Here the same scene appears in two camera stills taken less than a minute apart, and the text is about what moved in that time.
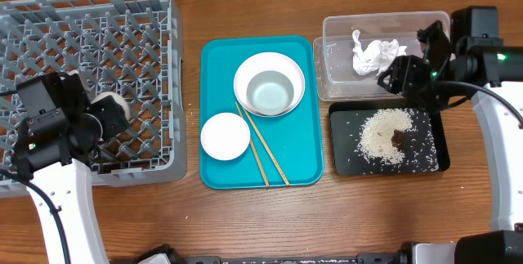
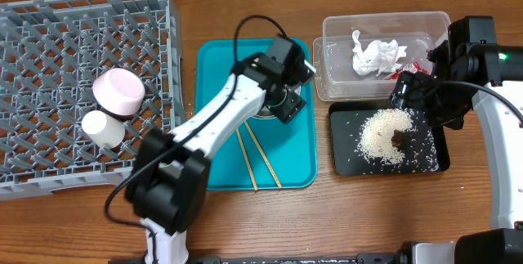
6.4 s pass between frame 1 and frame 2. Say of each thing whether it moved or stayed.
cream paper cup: moved
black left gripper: moved
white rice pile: stayed
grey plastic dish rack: stayed
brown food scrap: stayed
